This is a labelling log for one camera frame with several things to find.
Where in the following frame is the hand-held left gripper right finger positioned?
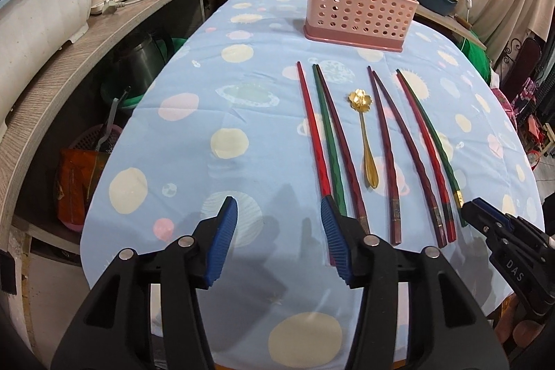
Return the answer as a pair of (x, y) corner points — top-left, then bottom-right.
(320, 196), (509, 370)

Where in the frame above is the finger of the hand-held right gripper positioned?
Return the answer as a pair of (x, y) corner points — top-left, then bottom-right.
(461, 198), (510, 253)

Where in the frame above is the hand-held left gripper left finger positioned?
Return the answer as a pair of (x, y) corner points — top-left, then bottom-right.
(51, 196), (239, 370)

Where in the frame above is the green chopstick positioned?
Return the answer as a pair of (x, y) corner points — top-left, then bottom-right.
(312, 64), (348, 219)
(400, 70), (469, 227)

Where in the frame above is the red chopstick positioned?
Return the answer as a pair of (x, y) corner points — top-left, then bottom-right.
(296, 61), (336, 267)
(395, 69), (458, 243)

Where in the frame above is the dark maroon chopstick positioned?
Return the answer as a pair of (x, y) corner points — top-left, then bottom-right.
(367, 66), (402, 246)
(373, 71), (448, 248)
(316, 64), (371, 234)

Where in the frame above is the gold flower spoon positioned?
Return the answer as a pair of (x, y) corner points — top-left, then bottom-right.
(347, 89), (379, 189)

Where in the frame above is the pink perforated utensil basket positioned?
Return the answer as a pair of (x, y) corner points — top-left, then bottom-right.
(304, 0), (419, 52)

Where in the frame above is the person's right hand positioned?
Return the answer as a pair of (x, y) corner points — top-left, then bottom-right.
(493, 306), (553, 355)

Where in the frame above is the pink floral cloth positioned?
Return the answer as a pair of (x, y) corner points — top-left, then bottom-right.
(494, 77), (540, 126)

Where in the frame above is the blue dotted tablecloth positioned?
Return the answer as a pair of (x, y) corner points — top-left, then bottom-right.
(80, 0), (545, 370)

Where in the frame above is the orange bag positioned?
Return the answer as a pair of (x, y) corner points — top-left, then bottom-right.
(54, 148), (109, 233)

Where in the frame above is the green cloth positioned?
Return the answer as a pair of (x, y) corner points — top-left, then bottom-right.
(460, 35), (495, 87)

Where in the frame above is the grey kitchen utensil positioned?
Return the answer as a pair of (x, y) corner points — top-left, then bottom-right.
(93, 86), (131, 152)

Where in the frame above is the pink plastic colander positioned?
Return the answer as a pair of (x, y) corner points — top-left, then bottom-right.
(67, 125), (124, 154)

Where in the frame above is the dark metal chair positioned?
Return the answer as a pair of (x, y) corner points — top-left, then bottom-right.
(503, 35), (545, 93)

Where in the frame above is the green plastic basin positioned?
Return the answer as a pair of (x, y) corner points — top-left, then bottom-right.
(102, 36), (191, 111)

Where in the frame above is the wood grain side shelf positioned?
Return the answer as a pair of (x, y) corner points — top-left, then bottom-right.
(0, 0), (220, 225)

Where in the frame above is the white plastic tub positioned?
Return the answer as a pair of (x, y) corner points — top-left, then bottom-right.
(0, 0), (94, 128)

